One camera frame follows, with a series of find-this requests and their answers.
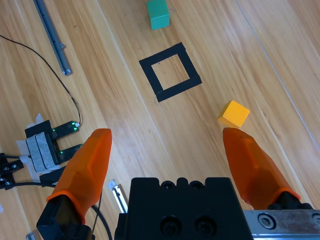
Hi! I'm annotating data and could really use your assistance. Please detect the black tape square outline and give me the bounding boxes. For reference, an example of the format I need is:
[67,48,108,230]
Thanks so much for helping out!
[138,42,202,103]

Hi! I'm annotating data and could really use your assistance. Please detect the thin black sensor wire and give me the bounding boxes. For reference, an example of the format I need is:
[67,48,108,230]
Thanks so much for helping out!
[0,34,82,126]

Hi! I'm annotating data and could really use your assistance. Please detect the short aluminium rail piece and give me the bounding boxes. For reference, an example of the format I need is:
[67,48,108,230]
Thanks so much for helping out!
[107,179,129,215]

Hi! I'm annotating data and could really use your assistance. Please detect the black cable connector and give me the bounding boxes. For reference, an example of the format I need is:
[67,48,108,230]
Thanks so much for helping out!
[0,152,25,191]

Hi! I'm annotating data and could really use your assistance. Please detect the long grey aluminium rail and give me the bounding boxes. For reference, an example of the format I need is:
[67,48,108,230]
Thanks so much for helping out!
[33,0,74,76]

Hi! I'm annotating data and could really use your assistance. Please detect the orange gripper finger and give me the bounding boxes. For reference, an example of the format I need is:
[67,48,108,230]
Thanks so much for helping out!
[36,128,113,240]
[222,127,313,211]

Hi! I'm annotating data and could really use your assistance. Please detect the green cube block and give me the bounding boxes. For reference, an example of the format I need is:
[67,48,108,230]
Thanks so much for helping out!
[146,0,171,31]

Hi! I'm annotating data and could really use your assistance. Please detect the grey wrapped sensor block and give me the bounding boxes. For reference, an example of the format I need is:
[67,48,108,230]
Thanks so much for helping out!
[24,132,61,173]

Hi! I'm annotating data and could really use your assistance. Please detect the black sensor with green LEDs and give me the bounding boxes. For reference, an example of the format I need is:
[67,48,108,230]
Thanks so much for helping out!
[16,113,61,185]

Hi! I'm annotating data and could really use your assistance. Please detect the yellow cube block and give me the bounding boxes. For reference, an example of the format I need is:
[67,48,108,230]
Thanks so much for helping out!
[217,99,251,129]

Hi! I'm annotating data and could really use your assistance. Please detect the black fork sensor green lights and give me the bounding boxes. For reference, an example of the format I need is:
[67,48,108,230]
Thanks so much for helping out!
[51,120,84,165]

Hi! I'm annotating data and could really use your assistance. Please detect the black tape strip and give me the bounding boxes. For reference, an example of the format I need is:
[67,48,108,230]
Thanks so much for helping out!
[39,166,67,185]

